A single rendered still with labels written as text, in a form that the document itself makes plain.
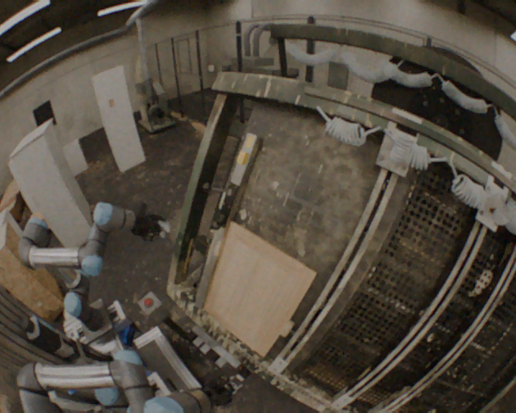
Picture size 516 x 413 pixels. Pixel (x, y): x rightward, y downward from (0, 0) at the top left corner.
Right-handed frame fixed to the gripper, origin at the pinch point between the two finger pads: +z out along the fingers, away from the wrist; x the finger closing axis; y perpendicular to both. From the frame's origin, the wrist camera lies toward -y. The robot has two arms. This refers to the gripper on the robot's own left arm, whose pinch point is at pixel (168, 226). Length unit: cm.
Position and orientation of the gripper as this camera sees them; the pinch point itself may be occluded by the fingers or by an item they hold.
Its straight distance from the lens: 100.5
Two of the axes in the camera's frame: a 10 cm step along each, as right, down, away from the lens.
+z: 4.6, 2.3, 8.5
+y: 5.1, 7.1, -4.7
